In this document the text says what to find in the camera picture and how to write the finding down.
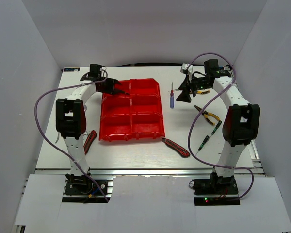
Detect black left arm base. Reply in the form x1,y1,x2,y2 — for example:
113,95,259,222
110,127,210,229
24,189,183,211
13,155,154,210
62,174,111,204

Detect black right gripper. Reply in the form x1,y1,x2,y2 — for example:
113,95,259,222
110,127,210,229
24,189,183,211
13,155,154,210
176,73,211,103

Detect blue handled screwdriver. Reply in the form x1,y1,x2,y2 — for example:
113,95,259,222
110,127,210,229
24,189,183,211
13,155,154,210
170,83,174,109

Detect blue corner label sticker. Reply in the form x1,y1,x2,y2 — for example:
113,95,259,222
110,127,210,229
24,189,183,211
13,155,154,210
63,67,80,72

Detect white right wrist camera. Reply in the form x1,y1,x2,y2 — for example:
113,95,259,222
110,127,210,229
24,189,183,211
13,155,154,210
180,63,193,82

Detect green black precision screwdriver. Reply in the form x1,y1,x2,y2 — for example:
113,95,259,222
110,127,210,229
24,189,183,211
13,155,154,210
194,135,210,157
211,121,222,135

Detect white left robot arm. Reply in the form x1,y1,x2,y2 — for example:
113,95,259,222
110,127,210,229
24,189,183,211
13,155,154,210
55,64,128,194

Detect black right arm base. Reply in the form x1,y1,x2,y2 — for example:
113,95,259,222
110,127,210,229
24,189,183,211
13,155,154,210
188,176,240,206

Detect red six-compartment organizer tray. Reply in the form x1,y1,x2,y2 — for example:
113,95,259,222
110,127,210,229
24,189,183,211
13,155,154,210
99,78,165,142

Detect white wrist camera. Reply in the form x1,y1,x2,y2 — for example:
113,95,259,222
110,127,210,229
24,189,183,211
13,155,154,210
180,63,193,82
100,66,108,76

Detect aluminium table frame rail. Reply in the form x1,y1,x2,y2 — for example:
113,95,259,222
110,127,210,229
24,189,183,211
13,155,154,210
35,167,265,176

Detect yellow handled pliers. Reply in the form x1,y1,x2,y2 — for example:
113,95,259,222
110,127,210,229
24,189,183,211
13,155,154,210
194,105,222,126
196,90,210,95

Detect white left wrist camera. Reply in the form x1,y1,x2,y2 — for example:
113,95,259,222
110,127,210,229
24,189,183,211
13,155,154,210
100,66,108,76

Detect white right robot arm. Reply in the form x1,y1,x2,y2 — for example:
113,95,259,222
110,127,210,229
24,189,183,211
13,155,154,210
176,59,260,194

